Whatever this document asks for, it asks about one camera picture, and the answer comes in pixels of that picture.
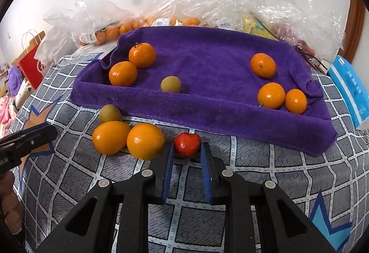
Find red bagged produce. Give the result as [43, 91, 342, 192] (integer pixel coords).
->
[271, 22, 315, 54]

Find white plastic bag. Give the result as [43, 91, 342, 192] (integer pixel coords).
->
[37, 0, 139, 65]

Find pile of bagged oranges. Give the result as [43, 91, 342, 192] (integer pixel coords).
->
[119, 16, 201, 35]

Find blue plastic packet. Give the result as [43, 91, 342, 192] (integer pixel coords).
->
[329, 54, 369, 129]

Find orange with green stem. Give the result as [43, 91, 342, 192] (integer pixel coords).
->
[128, 42, 157, 69]

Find pile of bagged tangerines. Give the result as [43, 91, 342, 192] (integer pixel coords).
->
[79, 24, 122, 46]

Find large orange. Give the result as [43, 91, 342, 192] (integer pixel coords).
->
[92, 121, 131, 155]
[127, 123, 165, 161]

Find large clear plastic bag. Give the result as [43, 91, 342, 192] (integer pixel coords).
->
[141, 0, 346, 60]

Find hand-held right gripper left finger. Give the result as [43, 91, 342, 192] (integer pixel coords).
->
[36, 142, 175, 253]

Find red paper bag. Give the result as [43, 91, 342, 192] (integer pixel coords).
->
[19, 30, 47, 90]

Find red strawberry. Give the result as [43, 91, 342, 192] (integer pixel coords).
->
[173, 132, 201, 156]

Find pink cloth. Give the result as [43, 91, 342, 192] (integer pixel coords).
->
[0, 94, 18, 138]

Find purple towel-covered tray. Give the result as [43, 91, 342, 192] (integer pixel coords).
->
[71, 26, 338, 157]

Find white patterned cloth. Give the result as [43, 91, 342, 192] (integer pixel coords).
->
[13, 80, 36, 109]

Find grey checked blanket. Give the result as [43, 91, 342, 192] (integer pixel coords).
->
[10, 51, 369, 253]

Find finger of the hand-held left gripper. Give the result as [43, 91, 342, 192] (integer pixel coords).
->
[0, 123, 54, 146]
[0, 125, 59, 160]

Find black cable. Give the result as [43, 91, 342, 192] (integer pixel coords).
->
[294, 42, 329, 72]

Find person's left hand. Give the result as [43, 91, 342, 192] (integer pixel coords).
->
[0, 171, 23, 235]

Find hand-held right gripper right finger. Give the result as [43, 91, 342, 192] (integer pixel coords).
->
[201, 142, 336, 253]

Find purple fluffy toy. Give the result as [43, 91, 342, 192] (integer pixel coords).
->
[7, 65, 25, 95]

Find wooden door frame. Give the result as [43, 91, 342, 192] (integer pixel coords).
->
[340, 0, 366, 60]

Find round green fruit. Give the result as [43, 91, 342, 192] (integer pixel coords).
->
[99, 104, 122, 124]
[161, 76, 182, 93]

